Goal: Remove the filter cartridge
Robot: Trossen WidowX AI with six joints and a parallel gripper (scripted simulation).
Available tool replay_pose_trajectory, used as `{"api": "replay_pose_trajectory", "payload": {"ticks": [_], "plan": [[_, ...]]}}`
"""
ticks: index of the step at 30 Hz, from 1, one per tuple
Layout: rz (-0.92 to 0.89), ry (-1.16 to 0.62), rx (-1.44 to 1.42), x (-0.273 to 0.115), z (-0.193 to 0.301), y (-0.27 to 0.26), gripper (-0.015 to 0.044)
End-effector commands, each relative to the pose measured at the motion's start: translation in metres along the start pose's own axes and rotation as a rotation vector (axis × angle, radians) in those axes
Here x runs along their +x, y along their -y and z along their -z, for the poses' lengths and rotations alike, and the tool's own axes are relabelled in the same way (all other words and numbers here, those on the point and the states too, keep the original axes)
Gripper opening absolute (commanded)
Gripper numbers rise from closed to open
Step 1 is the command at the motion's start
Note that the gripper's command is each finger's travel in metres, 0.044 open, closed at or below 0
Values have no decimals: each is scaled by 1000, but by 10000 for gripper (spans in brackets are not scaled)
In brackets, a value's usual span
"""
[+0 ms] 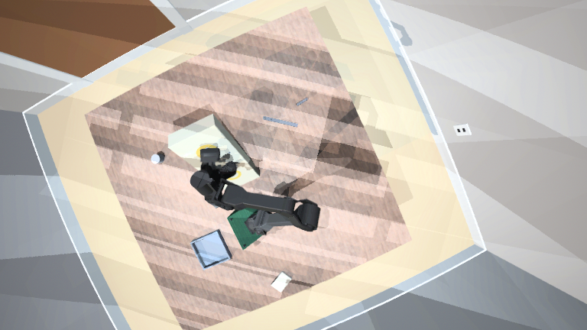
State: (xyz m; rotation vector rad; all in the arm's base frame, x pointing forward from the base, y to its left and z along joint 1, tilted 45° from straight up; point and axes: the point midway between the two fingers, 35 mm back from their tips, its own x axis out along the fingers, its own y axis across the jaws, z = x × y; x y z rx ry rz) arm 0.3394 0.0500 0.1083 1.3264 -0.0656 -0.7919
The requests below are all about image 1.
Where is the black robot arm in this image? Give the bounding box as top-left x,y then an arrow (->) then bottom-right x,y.
190,161 -> 321,236

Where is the light blue square tray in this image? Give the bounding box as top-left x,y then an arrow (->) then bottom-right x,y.
190,230 -> 232,270

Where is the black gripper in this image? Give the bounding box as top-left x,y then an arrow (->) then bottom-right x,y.
200,148 -> 220,181

